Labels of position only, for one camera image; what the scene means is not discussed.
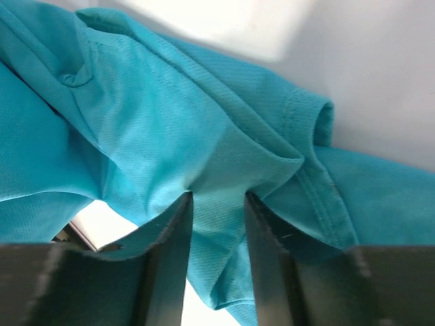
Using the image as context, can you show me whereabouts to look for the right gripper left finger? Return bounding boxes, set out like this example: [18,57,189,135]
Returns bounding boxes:
[1,193,193,325]

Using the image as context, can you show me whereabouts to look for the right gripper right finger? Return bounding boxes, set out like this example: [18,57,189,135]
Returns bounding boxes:
[244,193,434,325]

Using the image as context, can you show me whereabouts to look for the teal t shirt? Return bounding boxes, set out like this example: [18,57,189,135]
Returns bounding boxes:
[1,1,434,325]

